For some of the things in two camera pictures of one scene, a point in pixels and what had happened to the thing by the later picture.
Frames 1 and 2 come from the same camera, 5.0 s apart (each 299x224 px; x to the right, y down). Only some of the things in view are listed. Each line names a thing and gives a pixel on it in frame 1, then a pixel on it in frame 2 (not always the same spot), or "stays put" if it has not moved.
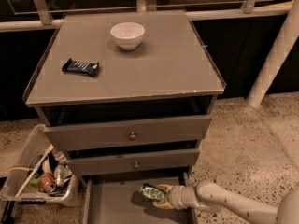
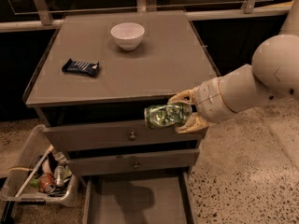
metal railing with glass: x=35 y=7 stays put
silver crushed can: x=59 y=175 stays put
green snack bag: x=152 y=192 to x=163 y=116
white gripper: x=177 y=197 to x=209 y=99
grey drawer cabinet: x=128 y=96 stays put
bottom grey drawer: x=114 y=198 stays put
